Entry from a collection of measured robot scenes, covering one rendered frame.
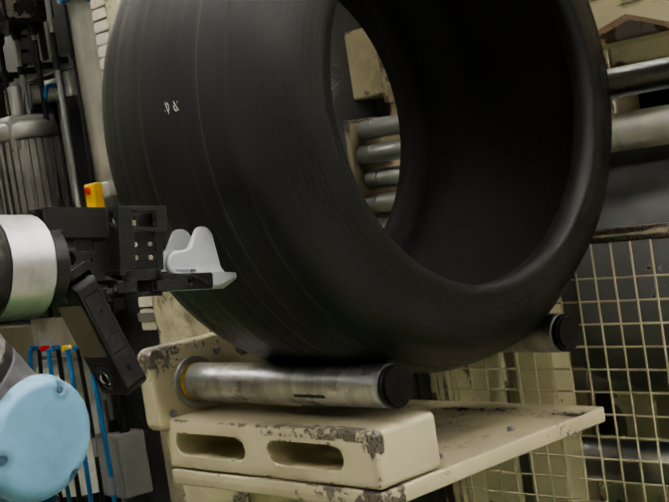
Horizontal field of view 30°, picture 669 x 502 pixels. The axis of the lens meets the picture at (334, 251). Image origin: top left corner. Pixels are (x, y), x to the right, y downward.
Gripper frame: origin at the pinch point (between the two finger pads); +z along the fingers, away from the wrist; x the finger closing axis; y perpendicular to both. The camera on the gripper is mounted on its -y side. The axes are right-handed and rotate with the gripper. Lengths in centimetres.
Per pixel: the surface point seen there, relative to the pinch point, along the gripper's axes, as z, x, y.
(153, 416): 8.5, 26.2, -14.7
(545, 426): 37.2, -8.4, -17.7
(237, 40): -3.3, -8.4, 21.9
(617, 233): 58, -5, 4
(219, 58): -4.2, -6.8, 20.4
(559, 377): 80, 22, -16
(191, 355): 13.7, 25.3, -7.9
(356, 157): 55, 39, 19
